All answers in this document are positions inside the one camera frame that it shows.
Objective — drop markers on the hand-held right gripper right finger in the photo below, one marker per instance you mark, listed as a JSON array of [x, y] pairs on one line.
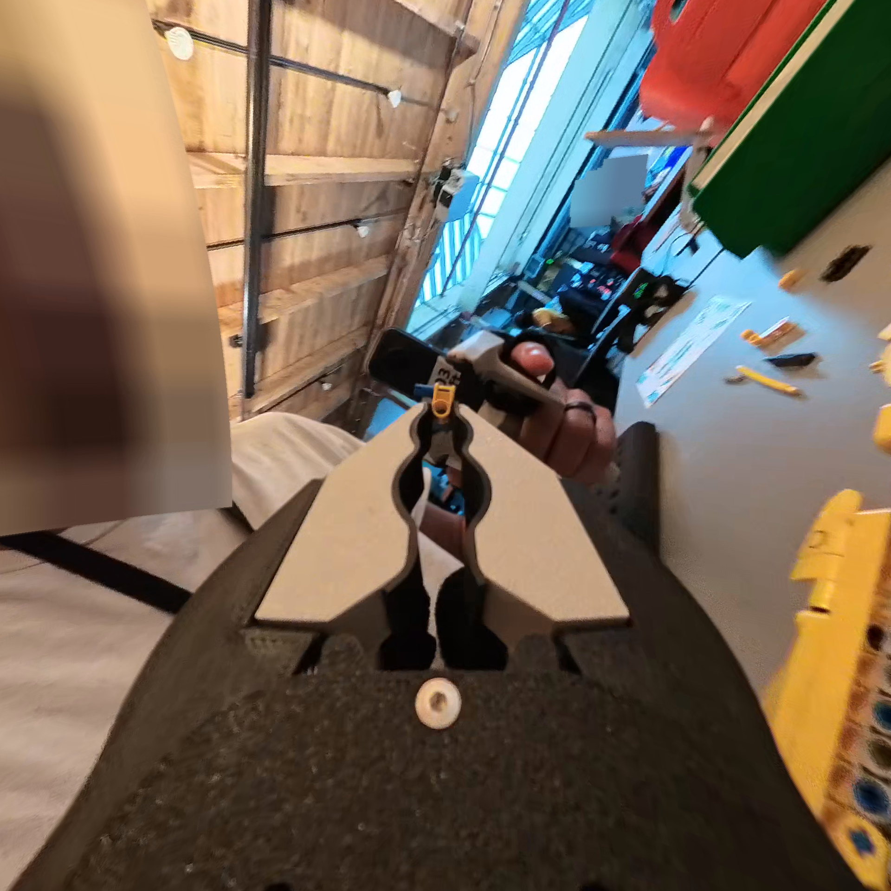
[[543, 543]]

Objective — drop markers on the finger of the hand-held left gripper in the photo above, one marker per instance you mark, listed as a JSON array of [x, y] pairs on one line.
[[477, 358]]

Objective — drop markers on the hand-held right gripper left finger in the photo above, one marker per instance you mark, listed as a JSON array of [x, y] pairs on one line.
[[341, 543]]

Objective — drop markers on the yellow toy brick connector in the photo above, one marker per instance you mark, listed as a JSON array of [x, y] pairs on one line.
[[442, 404]]

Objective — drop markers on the yellow toy brick car model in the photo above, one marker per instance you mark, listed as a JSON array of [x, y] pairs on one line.
[[835, 592]]

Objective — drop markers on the person's left forearm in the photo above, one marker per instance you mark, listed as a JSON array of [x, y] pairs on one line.
[[442, 529]]

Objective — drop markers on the person's left hand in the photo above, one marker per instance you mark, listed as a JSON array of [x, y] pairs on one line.
[[578, 445]]

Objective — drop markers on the blue wristband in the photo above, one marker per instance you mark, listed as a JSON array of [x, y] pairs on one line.
[[440, 491]]

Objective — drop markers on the black dimpled chair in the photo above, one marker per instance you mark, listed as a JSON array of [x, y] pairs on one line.
[[637, 480]]

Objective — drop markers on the small black toy robot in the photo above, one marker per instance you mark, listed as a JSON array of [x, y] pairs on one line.
[[651, 292]]

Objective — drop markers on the red office chair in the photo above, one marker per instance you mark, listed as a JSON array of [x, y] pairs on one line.
[[626, 243]]

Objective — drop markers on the colourful sticker sheet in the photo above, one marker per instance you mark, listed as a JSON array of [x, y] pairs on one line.
[[689, 348]]

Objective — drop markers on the black metal pipe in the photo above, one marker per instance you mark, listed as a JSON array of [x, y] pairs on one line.
[[256, 209]]

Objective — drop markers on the wooden document stand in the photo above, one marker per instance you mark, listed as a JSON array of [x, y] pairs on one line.
[[640, 137]]

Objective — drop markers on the yellow thin toy rod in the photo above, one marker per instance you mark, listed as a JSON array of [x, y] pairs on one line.
[[766, 380]]

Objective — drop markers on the yellow angled toy brick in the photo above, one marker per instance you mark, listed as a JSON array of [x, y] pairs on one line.
[[772, 333]]

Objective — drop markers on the black toy brick panel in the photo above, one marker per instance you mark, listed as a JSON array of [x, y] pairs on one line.
[[790, 360]]

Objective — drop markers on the small yellow toy brick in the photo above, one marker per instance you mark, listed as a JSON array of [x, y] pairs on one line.
[[792, 278]]

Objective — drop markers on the green storage bin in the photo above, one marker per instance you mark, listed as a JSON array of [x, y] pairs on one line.
[[800, 160]]

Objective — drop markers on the orange felt bag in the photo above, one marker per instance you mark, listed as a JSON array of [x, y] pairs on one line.
[[717, 62]]

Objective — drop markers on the black toy brick connector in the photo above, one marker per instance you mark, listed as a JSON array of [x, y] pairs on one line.
[[846, 263]]

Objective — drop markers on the white paper stack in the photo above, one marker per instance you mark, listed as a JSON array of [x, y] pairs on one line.
[[762, 97]]

